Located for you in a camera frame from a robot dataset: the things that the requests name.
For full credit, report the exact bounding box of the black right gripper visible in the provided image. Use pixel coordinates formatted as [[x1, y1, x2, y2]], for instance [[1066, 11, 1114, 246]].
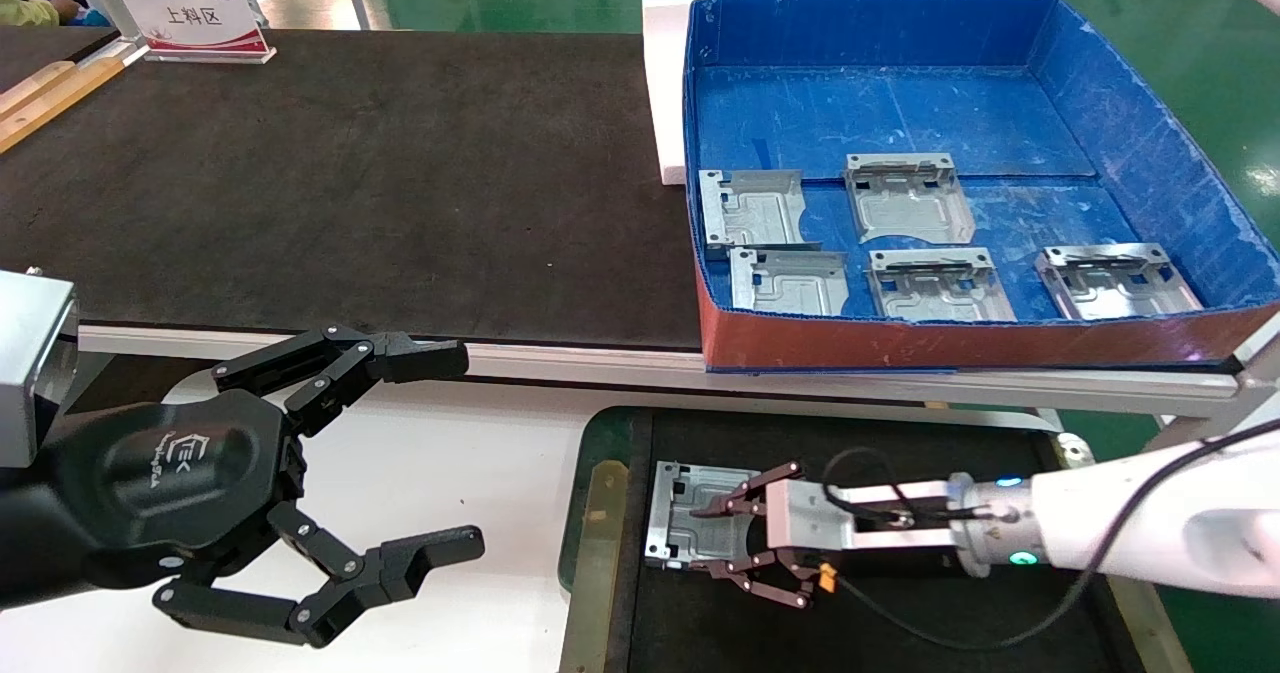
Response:
[[695, 461, 958, 611]]

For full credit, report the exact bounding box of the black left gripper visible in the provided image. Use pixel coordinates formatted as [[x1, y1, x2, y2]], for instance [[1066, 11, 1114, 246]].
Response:
[[45, 326, 486, 649]]

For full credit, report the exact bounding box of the stamped metal bracket part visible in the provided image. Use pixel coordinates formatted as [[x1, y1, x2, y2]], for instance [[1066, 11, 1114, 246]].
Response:
[[843, 153, 976, 246], [726, 245, 849, 314], [865, 247, 1014, 322], [1035, 243, 1204, 320], [645, 461, 771, 569], [698, 167, 821, 257]]

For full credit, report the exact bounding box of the yellow sleeved forearm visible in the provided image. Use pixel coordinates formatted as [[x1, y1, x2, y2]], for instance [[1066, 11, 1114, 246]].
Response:
[[0, 0, 61, 29]]

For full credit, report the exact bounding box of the black container tray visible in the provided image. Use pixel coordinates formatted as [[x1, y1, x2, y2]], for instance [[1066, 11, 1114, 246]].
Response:
[[558, 405, 1191, 673]]

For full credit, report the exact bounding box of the white foam block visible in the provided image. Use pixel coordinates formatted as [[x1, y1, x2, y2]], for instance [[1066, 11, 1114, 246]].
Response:
[[641, 0, 716, 187]]

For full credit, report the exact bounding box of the blue corrugated plastic box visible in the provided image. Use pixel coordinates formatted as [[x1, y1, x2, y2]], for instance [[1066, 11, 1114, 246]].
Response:
[[683, 0, 1280, 372]]

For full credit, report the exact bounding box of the white red acrylic sign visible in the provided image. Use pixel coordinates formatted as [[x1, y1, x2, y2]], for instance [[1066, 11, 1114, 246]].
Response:
[[113, 0, 278, 65]]

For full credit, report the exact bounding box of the orange wooden strip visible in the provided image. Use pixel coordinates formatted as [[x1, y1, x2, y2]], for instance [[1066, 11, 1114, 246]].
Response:
[[0, 56, 126, 154]]

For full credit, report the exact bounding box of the light wooden strip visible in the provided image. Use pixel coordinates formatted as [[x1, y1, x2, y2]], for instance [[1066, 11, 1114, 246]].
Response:
[[0, 61, 79, 119]]

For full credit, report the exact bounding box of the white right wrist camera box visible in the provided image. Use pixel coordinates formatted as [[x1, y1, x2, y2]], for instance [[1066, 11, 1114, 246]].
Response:
[[765, 478, 961, 554]]

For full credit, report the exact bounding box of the aluminium conveyor frame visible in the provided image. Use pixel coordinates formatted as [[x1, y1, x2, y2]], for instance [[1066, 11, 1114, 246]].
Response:
[[78, 325, 1280, 454]]

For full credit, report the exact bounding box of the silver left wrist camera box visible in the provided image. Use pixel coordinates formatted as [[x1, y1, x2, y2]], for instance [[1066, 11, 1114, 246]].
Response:
[[0, 271, 79, 469]]

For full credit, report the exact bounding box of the thin black cable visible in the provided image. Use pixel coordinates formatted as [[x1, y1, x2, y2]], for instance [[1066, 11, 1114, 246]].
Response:
[[822, 418, 1280, 651]]

